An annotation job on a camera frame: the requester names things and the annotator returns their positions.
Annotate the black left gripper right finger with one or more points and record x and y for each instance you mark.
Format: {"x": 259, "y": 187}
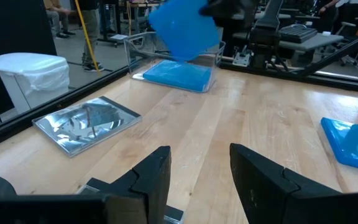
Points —
{"x": 259, "y": 186}

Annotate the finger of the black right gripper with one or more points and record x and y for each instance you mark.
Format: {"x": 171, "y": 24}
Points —
{"x": 213, "y": 7}

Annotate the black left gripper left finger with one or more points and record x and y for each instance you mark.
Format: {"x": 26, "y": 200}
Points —
{"x": 151, "y": 186}

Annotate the blue jewel case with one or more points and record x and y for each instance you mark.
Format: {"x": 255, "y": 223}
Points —
{"x": 182, "y": 28}
{"x": 179, "y": 76}
{"x": 353, "y": 146}

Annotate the clear jewel case black tray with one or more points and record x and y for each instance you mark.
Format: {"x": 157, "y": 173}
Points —
{"x": 85, "y": 124}

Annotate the clear plastic bin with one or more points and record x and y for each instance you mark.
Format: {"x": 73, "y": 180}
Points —
{"x": 129, "y": 53}

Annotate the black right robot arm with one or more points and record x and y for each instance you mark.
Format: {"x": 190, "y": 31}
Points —
{"x": 264, "y": 40}

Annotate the black keyboard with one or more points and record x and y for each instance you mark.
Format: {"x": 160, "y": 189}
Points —
{"x": 297, "y": 32}

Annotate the grey desk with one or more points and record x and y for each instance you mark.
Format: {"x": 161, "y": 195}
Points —
{"x": 322, "y": 42}

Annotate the small white box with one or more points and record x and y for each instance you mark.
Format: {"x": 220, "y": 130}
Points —
{"x": 326, "y": 33}

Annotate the person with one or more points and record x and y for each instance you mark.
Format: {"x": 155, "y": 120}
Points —
{"x": 54, "y": 15}
{"x": 90, "y": 31}
{"x": 346, "y": 4}

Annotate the white trash bin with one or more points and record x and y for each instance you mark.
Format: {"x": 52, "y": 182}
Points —
{"x": 30, "y": 81}

